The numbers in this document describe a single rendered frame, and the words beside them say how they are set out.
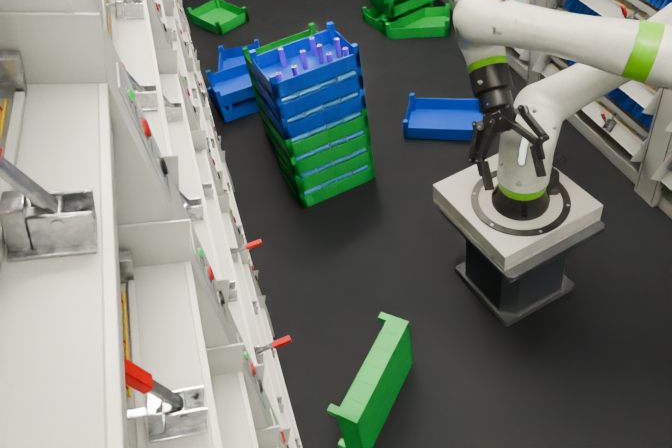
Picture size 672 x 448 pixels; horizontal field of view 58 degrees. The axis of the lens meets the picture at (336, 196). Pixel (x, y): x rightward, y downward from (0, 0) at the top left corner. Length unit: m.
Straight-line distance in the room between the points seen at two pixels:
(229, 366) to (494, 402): 1.11
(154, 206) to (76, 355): 0.27
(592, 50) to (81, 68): 1.06
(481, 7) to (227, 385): 0.93
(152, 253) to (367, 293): 1.40
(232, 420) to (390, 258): 1.37
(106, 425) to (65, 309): 0.06
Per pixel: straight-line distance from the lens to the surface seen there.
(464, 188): 1.72
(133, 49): 0.93
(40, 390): 0.28
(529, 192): 1.59
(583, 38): 1.33
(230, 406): 0.70
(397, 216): 2.13
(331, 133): 2.07
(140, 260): 0.57
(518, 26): 1.34
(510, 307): 1.83
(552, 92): 1.62
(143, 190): 0.52
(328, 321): 1.88
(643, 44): 1.33
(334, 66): 1.95
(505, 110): 1.45
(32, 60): 0.46
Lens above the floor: 1.52
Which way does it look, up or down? 43 degrees down
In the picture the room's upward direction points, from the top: 11 degrees counter-clockwise
